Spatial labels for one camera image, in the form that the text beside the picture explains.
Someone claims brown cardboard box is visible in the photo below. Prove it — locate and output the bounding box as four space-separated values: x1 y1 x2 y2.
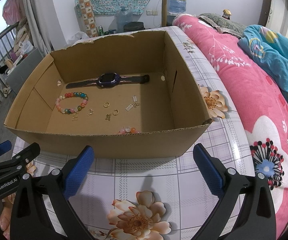
4 29 213 159

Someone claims white window curtain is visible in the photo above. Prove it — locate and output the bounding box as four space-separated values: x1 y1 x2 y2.
21 0 60 53

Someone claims multicolour bead bracelet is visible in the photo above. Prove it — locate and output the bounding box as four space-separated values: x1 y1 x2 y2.
55 92 89 114

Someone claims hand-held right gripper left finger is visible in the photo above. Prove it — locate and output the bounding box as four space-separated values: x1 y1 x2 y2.
10 145 96 240

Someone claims checked patterned strip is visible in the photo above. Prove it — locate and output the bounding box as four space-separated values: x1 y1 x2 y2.
80 0 98 38

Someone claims white plastic bag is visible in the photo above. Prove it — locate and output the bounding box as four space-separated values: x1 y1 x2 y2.
66 31 91 47

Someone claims clear large water bottle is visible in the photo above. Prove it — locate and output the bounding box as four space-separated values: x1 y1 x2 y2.
116 6 135 32

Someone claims blue water dispenser bottle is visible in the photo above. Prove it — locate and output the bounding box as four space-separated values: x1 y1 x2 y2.
169 0 188 16

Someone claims blue cartoon quilt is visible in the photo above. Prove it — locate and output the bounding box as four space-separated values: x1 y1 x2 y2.
238 24 288 117

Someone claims pink strap digital watch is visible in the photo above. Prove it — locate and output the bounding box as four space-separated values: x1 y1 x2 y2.
65 73 150 89

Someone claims pile of household clutter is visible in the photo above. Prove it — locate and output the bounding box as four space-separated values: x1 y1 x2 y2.
5 17 35 76

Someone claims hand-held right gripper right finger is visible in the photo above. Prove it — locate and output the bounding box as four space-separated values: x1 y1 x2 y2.
193 143 278 240

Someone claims pink bed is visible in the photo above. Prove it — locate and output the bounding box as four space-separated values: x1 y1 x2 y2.
172 13 288 231

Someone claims person's left hand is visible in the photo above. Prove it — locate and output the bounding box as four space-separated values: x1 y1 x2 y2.
0 199 16 239

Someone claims grey storage box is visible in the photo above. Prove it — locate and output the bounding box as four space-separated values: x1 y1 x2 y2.
7 47 47 95

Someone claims grey floral pillow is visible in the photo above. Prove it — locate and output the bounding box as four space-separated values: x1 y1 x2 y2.
196 13 248 38

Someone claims pink bead bracelet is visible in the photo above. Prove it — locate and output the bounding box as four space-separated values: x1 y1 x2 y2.
117 127 141 134

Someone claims pink hanging garment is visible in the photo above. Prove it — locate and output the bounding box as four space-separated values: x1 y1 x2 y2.
2 0 22 26

